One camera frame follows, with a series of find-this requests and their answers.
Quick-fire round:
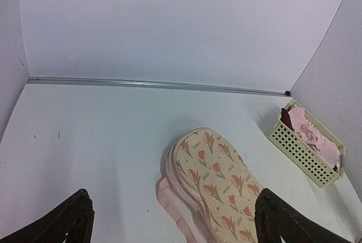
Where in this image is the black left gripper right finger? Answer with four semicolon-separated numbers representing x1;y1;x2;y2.
255;188;347;243

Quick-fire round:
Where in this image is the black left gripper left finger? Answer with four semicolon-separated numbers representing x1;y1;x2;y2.
1;189;95;242

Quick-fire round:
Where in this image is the beige patterned mesh laundry bag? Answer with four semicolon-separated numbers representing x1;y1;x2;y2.
157;128;263;242

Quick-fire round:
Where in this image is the light green perforated plastic basket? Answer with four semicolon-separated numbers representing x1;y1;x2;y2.
268;99;345;188

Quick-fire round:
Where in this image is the light pink bra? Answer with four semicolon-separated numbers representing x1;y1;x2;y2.
288;107;340;169

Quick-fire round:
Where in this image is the dark red bra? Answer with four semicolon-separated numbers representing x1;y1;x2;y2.
281;106;295;132

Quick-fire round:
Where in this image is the aluminium back table edge strip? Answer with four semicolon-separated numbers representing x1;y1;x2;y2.
27;77;291;97

